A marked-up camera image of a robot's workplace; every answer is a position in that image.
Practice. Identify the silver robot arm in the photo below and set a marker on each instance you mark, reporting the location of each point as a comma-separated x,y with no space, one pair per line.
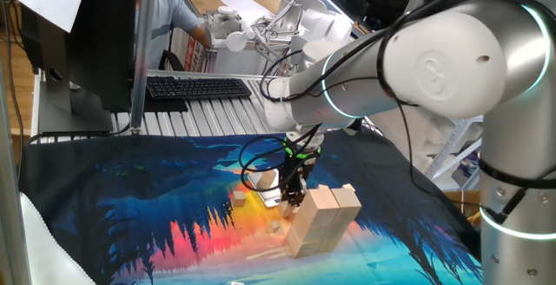
434,72

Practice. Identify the white foam packing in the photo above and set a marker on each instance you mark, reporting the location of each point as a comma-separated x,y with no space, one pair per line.
412,141

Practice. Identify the brown wooden desk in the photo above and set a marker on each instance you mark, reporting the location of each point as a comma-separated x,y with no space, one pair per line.
204,0

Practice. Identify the bare person forearm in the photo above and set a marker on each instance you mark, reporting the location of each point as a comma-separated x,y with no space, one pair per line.
200,35

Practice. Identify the person in blue shirt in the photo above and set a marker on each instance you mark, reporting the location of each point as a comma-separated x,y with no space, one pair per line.
167,11

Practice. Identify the forest sunset print cloth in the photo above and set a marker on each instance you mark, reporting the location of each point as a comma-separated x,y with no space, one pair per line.
130,180

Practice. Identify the brown cardboard box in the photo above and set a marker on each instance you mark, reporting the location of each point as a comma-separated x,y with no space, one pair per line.
460,198

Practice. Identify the tiny wooden cube block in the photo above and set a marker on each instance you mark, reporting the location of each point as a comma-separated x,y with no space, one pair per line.
273,226

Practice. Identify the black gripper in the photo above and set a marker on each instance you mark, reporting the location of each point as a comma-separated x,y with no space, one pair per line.
306,172

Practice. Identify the silver digital kitchen scale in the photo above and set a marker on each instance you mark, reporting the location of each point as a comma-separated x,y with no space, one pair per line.
271,198

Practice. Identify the black desk mat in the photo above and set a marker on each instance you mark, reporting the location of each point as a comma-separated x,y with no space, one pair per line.
165,104

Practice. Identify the black keyboard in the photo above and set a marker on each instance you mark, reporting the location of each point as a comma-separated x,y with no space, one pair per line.
195,88

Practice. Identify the black swivel chair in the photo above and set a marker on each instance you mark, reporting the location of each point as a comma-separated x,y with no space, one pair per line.
171,61

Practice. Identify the black computer monitor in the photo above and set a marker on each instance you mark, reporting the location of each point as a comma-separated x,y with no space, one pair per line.
104,37

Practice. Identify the red white printed box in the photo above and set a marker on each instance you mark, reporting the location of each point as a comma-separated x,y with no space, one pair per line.
189,61

